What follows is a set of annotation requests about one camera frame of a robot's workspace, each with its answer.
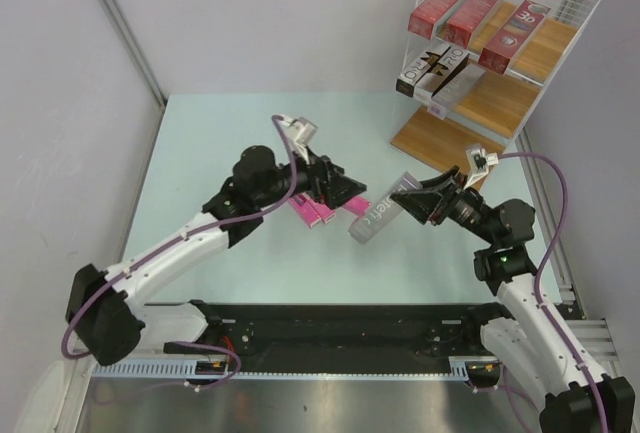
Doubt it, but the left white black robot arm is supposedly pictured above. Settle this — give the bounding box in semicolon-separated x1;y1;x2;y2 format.
65;145;367;366

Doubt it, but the white wire wooden shelf rack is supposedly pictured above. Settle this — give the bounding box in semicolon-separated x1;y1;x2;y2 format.
390;0;599;173

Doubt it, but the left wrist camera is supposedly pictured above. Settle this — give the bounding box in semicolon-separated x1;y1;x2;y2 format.
281;116;318;156

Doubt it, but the silver WR toothpaste box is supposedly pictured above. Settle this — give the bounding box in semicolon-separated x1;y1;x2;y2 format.
396;39;450;98

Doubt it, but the aluminium rail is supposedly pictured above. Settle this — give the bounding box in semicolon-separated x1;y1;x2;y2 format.
557;284;618;362

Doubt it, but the pink toothpaste box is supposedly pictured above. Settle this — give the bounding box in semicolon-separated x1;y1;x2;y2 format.
307;196;336;224
342;196;371;218
288;195;321;228

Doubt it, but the silver O toothpaste box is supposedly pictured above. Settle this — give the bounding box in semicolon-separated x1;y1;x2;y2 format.
413;46;470;103

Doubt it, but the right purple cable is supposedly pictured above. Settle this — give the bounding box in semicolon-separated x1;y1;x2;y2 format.
494;151;609;433

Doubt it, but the plain silver toothpaste box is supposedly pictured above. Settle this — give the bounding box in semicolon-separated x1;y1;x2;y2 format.
427;63;486;119

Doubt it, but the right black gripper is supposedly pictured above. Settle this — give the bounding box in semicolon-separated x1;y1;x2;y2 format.
391;165;499;246

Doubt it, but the slotted cable duct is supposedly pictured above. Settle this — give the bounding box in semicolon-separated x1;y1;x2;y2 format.
93;356;232;380

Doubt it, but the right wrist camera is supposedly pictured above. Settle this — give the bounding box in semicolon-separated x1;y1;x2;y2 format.
466;144;499;181

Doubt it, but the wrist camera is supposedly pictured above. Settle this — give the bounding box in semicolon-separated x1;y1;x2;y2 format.
466;144;499;181
281;116;318;156

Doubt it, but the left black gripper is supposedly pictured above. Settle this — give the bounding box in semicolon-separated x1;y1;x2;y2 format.
254;142;364;209

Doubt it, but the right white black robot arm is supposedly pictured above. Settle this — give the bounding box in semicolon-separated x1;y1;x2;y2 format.
391;168;636;432

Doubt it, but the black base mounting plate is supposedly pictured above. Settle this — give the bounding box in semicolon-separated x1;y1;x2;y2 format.
191;300;511;376

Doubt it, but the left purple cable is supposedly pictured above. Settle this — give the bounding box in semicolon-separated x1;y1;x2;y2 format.
60;113;301;394

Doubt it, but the purple cable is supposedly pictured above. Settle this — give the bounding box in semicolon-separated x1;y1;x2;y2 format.
494;151;609;433
60;113;301;394

